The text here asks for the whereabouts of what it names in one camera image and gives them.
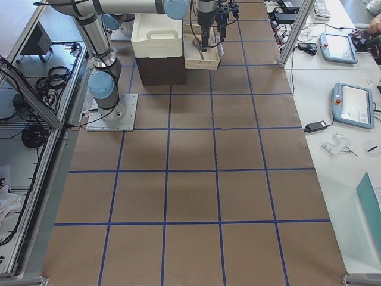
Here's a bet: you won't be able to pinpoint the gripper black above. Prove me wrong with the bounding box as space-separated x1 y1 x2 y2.
196 0 216 59
216 2 239 41

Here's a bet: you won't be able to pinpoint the grey orange scissors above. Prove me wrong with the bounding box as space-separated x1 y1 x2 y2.
193 37 202 50

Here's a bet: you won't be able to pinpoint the person hand far table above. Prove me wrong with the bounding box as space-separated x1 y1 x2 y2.
367 14 381 35

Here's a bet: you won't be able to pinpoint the white plastic tray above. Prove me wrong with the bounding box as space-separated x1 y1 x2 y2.
131 14 183 58

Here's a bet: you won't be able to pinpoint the dark wooden cabinet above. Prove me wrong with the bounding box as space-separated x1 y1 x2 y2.
136 56 186 86

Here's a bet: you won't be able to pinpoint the far blue teach pendant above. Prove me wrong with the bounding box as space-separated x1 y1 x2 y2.
319 33 358 64

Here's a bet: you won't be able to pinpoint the blue teach pendant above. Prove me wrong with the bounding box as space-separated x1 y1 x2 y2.
319 33 358 64
332 83 374 129

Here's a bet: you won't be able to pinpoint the black power adapter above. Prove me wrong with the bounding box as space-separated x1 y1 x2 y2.
304 120 327 133

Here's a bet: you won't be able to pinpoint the near blue teach pendant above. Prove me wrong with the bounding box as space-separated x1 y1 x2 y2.
332 83 374 129

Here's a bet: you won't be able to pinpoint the teal board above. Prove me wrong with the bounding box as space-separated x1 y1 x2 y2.
357 172 380 256

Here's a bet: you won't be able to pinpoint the white crumpled cloth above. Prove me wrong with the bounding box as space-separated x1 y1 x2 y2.
0 165 22 221

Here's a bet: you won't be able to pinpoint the wooden drawer white handle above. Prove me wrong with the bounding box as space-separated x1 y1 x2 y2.
183 23 224 70

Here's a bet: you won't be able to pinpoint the aluminium frame post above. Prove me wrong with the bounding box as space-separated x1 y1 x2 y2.
277 0 314 68

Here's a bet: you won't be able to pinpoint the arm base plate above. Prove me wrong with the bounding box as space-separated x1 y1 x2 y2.
86 94 138 132

